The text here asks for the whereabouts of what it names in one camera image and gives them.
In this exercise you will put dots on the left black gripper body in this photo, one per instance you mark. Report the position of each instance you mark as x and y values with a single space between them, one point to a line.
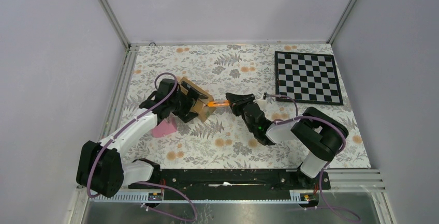
182 104

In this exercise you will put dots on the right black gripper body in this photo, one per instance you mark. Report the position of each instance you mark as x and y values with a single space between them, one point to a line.
249 125

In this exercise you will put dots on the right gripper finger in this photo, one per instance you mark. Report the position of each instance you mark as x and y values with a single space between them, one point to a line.
237 109
236 100

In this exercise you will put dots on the orange black utility knife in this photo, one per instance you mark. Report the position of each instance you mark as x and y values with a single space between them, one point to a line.
219 103

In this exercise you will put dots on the brown cardboard express box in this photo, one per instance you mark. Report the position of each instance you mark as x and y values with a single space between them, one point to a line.
198 106

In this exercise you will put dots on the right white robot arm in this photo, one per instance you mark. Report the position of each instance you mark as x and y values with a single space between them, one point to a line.
323 136

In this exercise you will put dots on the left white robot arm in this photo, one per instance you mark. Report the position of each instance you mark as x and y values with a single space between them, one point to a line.
100 167

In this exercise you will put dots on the pink plastic bag package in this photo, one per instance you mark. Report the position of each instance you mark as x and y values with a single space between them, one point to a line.
166 127

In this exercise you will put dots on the black white chessboard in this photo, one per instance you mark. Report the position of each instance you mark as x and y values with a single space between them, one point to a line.
307 78

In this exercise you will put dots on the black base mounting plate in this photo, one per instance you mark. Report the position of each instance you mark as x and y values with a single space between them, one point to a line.
210 181

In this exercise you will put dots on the grey slotted cable duct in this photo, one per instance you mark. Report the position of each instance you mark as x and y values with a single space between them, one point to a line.
168 196

